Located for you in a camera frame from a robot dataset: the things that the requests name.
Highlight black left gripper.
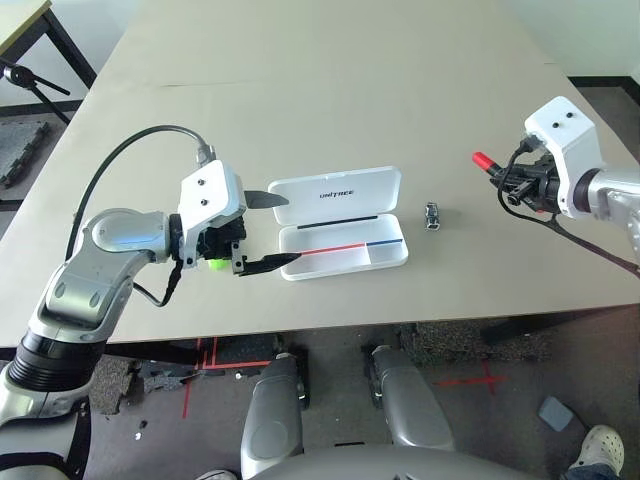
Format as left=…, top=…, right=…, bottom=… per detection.
left=197, top=189, right=302, bottom=278

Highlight small silver black clip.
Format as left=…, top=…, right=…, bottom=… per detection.
left=423, top=201, right=444, bottom=233

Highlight black tripod stand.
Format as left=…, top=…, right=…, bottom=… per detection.
left=0, top=57, right=71, bottom=126

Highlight black foam floor mat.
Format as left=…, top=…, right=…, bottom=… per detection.
left=0, top=117, right=51, bottom=189

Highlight black marker with red cap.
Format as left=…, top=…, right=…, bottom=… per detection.
left=471, top=151, right=547, bottom=216

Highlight dark speckled floor mat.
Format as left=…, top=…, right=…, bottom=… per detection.
left=399, top=322, right=551, bottom=361

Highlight grey robot torso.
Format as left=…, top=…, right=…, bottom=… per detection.
left=247, top=444, right=544, bottom=480

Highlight grey right robot leg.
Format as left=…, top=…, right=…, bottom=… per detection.
left=362, top=344, right=457, bottom=451

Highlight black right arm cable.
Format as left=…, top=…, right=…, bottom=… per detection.
left=492, top=134, right=640, bottom=279

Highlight torn dark foam piece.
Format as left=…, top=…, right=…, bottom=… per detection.
left=89, top=357, right=142, bottom=416
left=142, top=359, right=201, bottom=396

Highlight white plastic pencil case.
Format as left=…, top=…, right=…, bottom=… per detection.
left=267, top=165, right=410, bottom=282

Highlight white perforated clog shoe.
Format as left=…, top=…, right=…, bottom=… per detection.
left=568, top=424, right=626, bottom=474

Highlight blue jeans leg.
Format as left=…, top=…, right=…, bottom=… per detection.
left=564, top=462, right=624, bottom=480

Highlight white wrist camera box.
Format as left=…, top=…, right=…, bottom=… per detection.
left=177, top=159, right=247, bottom=271
left=523, top=96, right=609, bottom=220

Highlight grey left robot leg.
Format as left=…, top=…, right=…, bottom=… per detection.
left=239, top=352, right=311, bottom=479

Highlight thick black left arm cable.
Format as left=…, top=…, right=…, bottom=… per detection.
left=67, top=123, right=217, bottom=264

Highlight grey floor pad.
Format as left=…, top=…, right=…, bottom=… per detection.
left=537, top=395, right=575, bottom=434

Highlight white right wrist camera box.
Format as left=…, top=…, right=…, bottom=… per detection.
left=523, top=96, right=609, bottom=220

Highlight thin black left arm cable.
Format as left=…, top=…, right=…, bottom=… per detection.
left=132, top=259, right=182, bottom=307

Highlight grey robot leg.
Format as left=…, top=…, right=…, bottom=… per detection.
left=239, top=352, right=311, bottom=479
left=362, top=344, right=457, bottom=451

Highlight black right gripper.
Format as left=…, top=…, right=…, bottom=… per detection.
left=492, top=154, right=565, bottom=215

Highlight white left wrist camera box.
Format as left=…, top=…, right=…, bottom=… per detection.
left=177, top=159, right=247, bottom=271

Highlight side table with black frame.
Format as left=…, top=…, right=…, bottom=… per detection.
left=0, top=0, right=99, bottom=91

